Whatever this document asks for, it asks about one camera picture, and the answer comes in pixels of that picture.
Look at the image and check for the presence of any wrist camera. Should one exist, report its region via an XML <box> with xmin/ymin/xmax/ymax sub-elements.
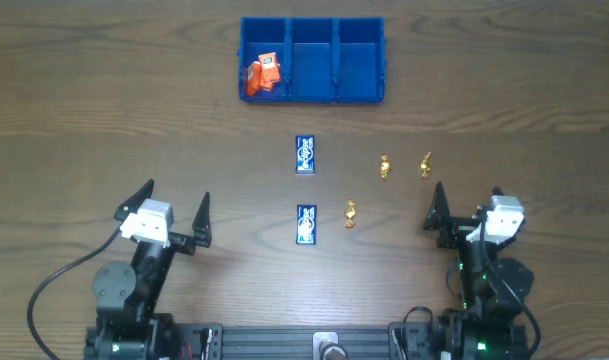
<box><xmin>479</xmin><ymin>194</ymin><xmax>526</xmax><ymax>246</ymax></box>
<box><xmin>118</xmin><ymin>198</ymin><xmax>176</xmax><ymax>248</ymax></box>

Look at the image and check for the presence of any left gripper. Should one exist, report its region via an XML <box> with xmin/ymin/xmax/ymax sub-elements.
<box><xmin>114</xmin><ymin>178</ymin><xmax>213</xmax><ymax>256</ymax></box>

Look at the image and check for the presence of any mounting rail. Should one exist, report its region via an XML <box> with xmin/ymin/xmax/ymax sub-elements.
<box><xmin>83</xmin><ymin>322</ymin><xmax>528</xmax><ymax>360</ymax></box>

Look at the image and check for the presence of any blue candy pack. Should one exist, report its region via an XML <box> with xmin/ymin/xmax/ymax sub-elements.
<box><xmin>294</xmin><ymin>134</ymin><xmax>316</xmax><ymax>175</ymax></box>
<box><xmin>295</xmin><ymin>203</ymin><xmax>318</xmax><ymax>246</ymax></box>

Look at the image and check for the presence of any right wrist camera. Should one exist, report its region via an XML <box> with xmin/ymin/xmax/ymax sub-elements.
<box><xmin>479</xmin><ymin>194</ymin><xmax>526</xmax><ymax>246</ymax></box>

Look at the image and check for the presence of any black cable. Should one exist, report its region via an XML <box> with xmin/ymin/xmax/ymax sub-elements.
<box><xmin>476</xmin><ymin>219</ymin><xmax>543</xmax><ymax>359</ymax></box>
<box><xmin>26</xmin><ymin>227</ymin><xmax>123</xmax><ymax>360</ymax></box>

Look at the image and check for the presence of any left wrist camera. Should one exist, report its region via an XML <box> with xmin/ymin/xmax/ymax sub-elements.
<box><xmin>118</xmin><ymin>198</ymin><xmax>176</xmax><ymax>248</ymax></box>

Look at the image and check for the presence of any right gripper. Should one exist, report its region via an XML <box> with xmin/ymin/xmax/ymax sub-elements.
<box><xmin>423</xmin><ymin>180</ymin><xmax>505</xmax><ymax>250</ymax></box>

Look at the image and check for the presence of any blue tray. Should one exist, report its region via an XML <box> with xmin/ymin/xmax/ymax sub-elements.
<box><xmin>237</xmin><ymin>16</ymin><xmax>388</xmax><ymax>105</ymax></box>

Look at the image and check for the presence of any orange candy box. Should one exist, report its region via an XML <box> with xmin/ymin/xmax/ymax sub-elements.
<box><xmin>244</xmin><ymin>61</ymin><xmax>263</xmax><ymax>97</ymax></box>
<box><xmin>257</xmin><ymin>51</ymin><xmax>282</xmax><ymax>93</ymax></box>

